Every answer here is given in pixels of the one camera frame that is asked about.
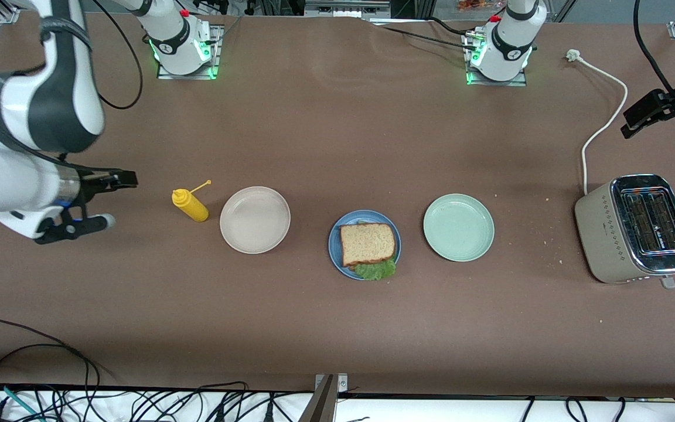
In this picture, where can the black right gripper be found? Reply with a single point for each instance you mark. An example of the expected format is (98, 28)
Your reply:
(90, 181)

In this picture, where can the yellow squeeze bottle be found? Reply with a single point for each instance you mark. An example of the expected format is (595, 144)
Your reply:
(192, 207)

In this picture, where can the brown bread slice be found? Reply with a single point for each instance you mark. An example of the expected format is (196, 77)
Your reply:
(368, 243)

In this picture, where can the green lettuce leaf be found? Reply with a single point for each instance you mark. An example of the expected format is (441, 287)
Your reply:
(375, 271)

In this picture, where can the beige round plate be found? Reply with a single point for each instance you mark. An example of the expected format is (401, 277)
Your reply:
(255, 220)

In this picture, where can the pale green round plate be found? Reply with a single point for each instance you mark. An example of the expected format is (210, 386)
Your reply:
(459, 227)

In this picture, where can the blue round plate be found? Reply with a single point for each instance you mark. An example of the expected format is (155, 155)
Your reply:
(333, 246)

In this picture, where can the beige metal toaster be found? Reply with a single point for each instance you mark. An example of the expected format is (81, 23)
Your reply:
(601, 234)

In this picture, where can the orange snack packet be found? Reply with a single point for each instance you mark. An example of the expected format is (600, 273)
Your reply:
(472, 6)

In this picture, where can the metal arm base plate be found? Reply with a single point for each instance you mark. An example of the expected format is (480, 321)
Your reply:
(495, 83)
(217, 58)

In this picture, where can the metal table edge bracket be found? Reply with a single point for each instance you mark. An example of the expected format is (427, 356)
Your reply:
(326, 404)

